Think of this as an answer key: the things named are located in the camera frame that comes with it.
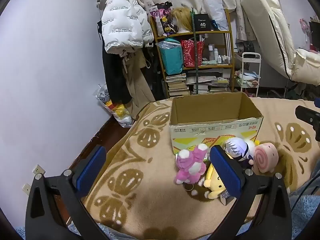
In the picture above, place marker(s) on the pink bear plush toy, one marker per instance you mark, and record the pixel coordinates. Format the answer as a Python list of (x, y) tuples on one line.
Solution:
[(191, 165)]

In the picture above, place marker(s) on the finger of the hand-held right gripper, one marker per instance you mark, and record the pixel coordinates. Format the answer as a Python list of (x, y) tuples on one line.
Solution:
[(308, 116)]

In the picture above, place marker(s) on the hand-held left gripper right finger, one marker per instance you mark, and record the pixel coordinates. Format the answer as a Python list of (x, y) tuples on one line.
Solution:
[(225, 172)]

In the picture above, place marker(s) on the printed cardboard box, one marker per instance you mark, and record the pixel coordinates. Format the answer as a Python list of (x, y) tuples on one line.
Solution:
[(215, 130)]

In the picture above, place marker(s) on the dark hanging garment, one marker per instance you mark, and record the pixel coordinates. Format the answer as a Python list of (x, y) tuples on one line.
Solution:
[(156, 75)]

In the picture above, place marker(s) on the yellow plush toy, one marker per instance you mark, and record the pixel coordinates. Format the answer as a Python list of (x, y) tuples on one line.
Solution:
[(213, 182)]

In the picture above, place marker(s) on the dark wooden bed frame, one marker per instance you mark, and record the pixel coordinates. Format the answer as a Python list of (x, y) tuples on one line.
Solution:
[(105, 137)]

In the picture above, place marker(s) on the white printed puffer jacket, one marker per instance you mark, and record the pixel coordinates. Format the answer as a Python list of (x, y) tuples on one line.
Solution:
[(122, 22)]

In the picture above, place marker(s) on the white wall socket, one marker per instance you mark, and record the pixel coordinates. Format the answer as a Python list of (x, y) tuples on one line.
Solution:
[(38, 169), (27, 189)]

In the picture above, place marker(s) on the green pole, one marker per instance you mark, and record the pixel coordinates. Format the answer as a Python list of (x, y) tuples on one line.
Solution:
[(195, 55)]

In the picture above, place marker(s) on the beige hanging coat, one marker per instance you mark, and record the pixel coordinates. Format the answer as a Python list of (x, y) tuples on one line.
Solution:
[(136, 85)]

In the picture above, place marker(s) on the clear plastic bag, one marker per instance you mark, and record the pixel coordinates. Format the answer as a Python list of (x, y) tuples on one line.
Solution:
[(216, 12)]

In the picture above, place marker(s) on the white-haired doll plush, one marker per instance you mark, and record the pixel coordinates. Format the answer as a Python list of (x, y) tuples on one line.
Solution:
[(237, 150)]

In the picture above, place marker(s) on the pile of papers and books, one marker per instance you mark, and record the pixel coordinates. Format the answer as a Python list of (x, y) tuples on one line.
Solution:
[(215, 81)]

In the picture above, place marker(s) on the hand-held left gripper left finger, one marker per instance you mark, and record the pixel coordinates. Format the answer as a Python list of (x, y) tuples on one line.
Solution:
[(90, 172)]

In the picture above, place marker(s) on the white trolley cart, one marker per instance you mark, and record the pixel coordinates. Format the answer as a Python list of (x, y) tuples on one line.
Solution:
[(250, 75)]

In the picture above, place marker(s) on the colourful printed bag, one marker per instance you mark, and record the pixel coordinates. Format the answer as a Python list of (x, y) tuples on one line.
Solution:
[(160, 20)]

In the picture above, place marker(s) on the stack of books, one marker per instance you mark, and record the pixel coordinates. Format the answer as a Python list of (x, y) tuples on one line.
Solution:
[(177, 85)]

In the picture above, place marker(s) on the cream folded mattress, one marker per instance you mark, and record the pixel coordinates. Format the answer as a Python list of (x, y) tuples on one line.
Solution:
[(275, 35)]

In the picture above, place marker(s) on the blonde wig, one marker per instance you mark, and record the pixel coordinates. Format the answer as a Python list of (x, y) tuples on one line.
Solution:
[(182, 20)]

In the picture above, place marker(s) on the pink wall ornament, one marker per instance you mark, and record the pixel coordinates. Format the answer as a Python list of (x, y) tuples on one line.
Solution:
[(305, 27)]

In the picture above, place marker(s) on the pink swirl plush toy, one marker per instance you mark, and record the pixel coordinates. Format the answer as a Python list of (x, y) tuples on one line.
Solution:
[(266, 157)]

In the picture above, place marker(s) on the beige patterned blanket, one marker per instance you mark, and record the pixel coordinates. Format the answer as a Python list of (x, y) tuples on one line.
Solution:
[(150, 180)]

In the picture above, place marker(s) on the group of small bottles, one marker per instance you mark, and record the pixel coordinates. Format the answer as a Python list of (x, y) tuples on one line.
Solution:
[(220, 56)]

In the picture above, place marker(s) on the black hanging coat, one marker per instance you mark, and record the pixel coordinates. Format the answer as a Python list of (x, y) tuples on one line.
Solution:
[(113, 75)]

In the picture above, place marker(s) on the wooden shelf with items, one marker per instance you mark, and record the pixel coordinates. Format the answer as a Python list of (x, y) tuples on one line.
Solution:
[(231, 55)]

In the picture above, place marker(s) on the red patterned bag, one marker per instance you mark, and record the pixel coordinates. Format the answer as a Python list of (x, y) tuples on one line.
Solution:
[(191, 53)]

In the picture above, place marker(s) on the black square box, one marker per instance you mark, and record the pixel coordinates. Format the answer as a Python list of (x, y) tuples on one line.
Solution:
[(203, 22)]

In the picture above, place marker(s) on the plastic bag of toys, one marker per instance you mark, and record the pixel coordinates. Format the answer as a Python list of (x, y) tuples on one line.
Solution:
[(117, 110)]

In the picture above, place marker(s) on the teal bag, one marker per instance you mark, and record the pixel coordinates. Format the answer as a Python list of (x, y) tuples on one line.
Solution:
[(171, 57)]

